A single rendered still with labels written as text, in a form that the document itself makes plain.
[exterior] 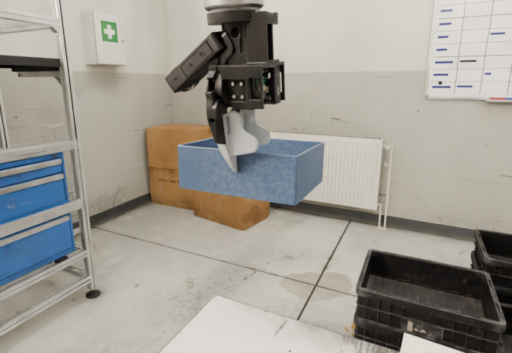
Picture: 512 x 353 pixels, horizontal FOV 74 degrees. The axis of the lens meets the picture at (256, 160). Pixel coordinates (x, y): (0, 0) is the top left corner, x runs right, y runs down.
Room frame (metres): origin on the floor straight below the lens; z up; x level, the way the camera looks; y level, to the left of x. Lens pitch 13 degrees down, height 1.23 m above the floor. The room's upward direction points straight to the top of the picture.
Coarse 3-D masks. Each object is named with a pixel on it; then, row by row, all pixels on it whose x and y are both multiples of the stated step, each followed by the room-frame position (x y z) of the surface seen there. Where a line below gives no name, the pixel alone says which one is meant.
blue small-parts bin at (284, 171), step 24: (192, 144) 0.56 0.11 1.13; (216, 144) 0.63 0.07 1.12; (288, 144) 0.60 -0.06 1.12; (312, 144) 0.58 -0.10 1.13; (192, 168) 0.51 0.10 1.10; (216, 168) 0.49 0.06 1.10; (240, 168) 0.48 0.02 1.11; (264, 168) 0.46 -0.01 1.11; (288, 168) 0.44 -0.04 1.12; (312, 168) 0.51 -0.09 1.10; (216, 192) 0.49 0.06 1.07; (240, 192) 0.48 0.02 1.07; (264, 192) 0.46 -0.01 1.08; (288, 192) 0.44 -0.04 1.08
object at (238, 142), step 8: (232, 112) 0.45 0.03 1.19; (224, 120) 0.45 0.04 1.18; (232, 120) 0.45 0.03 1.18; (240, 120) 0.44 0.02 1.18; (224, 128) 0.45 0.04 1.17; (232, 128) 0.45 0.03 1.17; (240, 128) 0.44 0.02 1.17; (232, 136) 0.45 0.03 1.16; (240, 136) 0.45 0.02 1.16; (248, 136) 0.44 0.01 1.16; (224, 144) 0.45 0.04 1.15; (232, 144) 0.45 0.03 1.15; (240, 144) 0.45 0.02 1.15; (248, 144) 0.44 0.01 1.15; (256, 144) 0.44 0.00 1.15; (224, 152) 0.46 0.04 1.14; (232, 152) 0.46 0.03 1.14; (240, 152) 0.45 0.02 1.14; (248, 152) 0.44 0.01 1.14; (232, 160) 0.46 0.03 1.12; (232, 168) 0.47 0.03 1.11
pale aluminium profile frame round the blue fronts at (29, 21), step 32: (0, 32) 1.97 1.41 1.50; (64, 32) 1.77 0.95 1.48; (64, 64) 1.75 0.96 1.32; (0, 96) 2.07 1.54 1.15; (64, 96) 1.76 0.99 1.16; (0, 128) 2.04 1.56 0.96; (32, 224) 1.50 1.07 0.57; (64, 256) 1.65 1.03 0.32; (0, 288) 1.38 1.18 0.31; (64, 288) 1.63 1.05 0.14
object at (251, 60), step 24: (216, 24) 0.46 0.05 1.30; (240, 24) 0.44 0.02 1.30; (264, 24) 0.42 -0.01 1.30; (240, 48) 0.44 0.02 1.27; (264, 48) 0.42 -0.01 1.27; (216, 72) 0.44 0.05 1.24; (240, 72) 0.42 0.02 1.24; (264, 72) 0.44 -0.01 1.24; (216, 96) 0.44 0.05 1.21; (240, 96) 0.43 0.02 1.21; (264, 96) 0.43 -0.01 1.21
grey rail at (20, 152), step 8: (32, 144) 1.65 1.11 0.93; (40, 144) 1.65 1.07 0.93; (48, 144) 1.65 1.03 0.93; (56, 144) 1.67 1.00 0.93; (64, 144) 1.71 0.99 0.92; (72, 144) 1.75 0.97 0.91; (0, 152) 1.44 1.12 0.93; (8, 152) 1.47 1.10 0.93; (16, 152) 1.50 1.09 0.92; (24, 152) 1.53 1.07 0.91; (32, 152) 1.56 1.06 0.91; (40, 152) 1.59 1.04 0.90; (48, 152) 1.63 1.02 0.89; (0, 160) 1.43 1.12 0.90; (8, 160) 1.46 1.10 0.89
